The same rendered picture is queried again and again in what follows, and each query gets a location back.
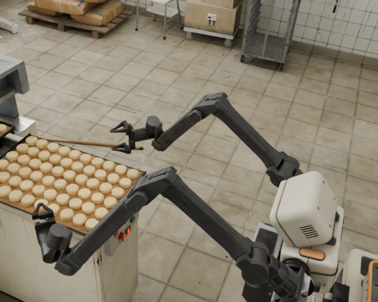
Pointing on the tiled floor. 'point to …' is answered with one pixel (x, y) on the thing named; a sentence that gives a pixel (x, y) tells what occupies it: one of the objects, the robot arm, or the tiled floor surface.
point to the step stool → (161, 12)
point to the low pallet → (66, 21)
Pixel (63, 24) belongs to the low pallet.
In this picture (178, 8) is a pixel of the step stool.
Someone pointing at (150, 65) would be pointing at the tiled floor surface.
